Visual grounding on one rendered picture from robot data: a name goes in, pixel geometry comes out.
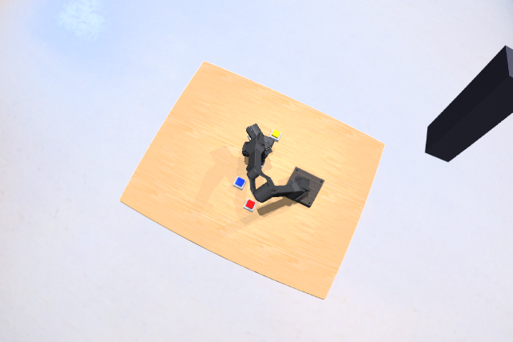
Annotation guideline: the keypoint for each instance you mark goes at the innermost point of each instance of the red button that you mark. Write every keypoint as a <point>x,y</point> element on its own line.
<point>249,205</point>

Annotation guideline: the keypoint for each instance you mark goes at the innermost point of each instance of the blue button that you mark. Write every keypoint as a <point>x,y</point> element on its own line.
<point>239,183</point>

